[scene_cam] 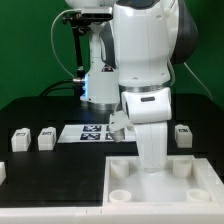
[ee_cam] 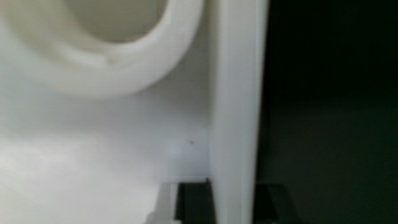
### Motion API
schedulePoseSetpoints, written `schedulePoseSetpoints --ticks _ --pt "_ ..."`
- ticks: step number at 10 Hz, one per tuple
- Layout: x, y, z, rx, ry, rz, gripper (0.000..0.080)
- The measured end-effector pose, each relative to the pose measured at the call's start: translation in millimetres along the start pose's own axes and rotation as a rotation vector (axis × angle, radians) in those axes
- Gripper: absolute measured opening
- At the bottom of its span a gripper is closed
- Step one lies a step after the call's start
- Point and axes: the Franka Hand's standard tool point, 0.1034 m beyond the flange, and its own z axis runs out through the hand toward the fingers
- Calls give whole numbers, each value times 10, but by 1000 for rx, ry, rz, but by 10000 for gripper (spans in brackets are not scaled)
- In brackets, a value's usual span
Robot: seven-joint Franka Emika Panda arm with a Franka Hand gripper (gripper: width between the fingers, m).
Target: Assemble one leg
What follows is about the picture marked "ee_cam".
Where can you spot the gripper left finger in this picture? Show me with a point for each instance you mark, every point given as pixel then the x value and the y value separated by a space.
pixel 185 205

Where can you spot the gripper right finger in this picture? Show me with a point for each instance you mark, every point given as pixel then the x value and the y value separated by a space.
pixel 274 209

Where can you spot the white square tabletop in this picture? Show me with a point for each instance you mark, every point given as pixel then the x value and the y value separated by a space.
pixel 130 84

